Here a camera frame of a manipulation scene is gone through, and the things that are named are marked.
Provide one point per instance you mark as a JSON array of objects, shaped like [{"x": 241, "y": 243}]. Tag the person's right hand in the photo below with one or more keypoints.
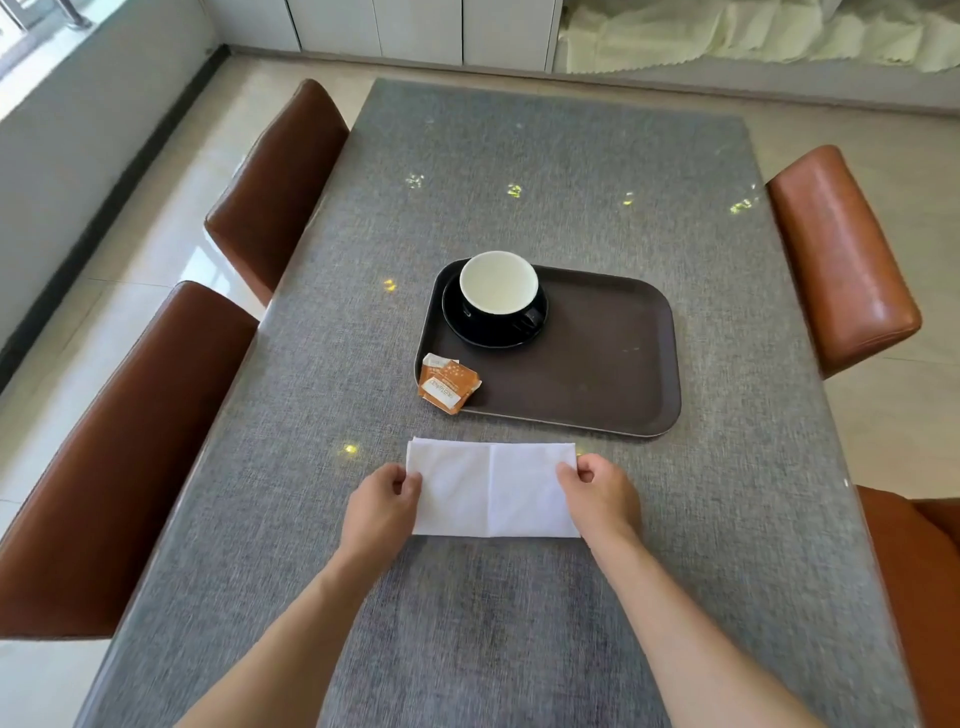
[{"x": 607, "y": 506}]

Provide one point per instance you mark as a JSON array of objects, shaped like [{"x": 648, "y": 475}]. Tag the person's left hand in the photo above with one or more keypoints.
[{"x": 379, "y": 521}]

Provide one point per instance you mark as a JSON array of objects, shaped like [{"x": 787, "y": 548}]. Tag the white cloth napkin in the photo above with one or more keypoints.
[{"x": 491, "y": 487}]

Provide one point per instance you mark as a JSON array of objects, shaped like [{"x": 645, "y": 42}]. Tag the dark brown tray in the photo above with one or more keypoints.
[{"x": 600, "y": 367}]

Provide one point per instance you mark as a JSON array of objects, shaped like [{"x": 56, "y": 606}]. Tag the orange and white sachet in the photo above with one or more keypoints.
[
  {"x": 435, "y": 360},
  {"x": 448, "y": 388}
]

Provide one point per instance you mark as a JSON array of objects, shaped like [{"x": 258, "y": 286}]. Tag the black saucer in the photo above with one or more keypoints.
[{"x": 480, "y": 341}]

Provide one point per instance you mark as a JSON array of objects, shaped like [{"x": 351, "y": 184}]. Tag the black cup white inside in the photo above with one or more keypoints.
[{"x": 499, "y": 283}]

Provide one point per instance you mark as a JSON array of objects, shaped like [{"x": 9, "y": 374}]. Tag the person's right forearm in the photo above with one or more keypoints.
[{"x": 690, "y": 652}]

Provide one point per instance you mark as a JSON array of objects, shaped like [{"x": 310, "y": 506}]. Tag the person's left forearm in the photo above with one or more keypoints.
[{"x": 285, "y": 652}]

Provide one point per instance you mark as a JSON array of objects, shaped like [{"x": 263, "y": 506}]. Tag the brown leather chair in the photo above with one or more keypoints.
[
  {"x": 112, "y": 465},
  {"x": 919, "y": 600},
  {"x": 277, "y": 187},
  {"x": 840, "y": 255}
]

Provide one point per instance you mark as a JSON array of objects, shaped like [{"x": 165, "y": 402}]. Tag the grey fabric tablecloth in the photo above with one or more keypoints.
[{"x": 540, "y": 150}]

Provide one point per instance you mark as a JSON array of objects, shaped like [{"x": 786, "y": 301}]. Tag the cream crumpled cloth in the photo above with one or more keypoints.
[
  {"x": 892, "y": 41},
  {"x": 675, "y": 37}
]

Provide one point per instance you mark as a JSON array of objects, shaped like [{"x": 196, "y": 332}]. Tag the white cabinet with counter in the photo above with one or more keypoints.
[{"x": 420, "y": 30}]

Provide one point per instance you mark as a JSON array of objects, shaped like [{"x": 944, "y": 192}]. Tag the metal window railing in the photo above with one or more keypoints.
[{"x": 73, "y": 16}]

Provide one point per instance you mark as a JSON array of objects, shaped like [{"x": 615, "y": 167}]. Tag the window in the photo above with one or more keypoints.
[{"x": 30, "y": 22}]

